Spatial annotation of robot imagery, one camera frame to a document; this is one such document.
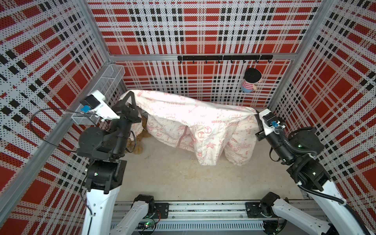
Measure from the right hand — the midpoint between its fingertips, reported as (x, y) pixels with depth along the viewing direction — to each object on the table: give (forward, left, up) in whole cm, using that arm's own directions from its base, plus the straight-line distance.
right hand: (257, 111), depth 56 cm
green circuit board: (-34, +49, -43) cm, 73 cm away
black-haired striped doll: (+43, -12, -13) cm, 47 cm away
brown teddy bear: (+16, +64, -43) cm, 79 cm away
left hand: (0, +44, +9) cm, 45 cm away
